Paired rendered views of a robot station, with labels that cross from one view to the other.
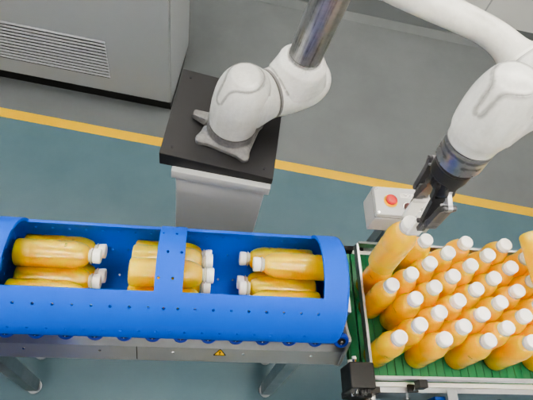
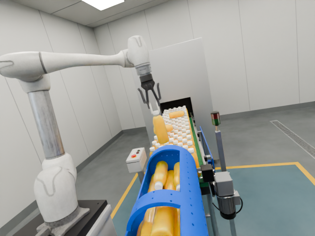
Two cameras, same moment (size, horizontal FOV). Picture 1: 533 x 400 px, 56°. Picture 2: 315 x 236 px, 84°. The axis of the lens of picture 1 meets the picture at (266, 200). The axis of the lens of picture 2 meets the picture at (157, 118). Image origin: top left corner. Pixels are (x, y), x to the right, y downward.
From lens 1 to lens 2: 97 cm
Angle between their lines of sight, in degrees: 66
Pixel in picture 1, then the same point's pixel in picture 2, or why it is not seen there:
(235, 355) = not seen: hidden behind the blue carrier
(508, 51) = (118, 56)
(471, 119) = (140, 48)
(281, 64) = (52, 163)
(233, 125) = (70, 195)
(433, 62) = not seen: hidden behind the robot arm
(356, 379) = (208, 168)
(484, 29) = (109, 57)
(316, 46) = (59, 139)
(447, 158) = (146, 68)
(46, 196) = not seen: outside the picture
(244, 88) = (57, 171)
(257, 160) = (91, 206)
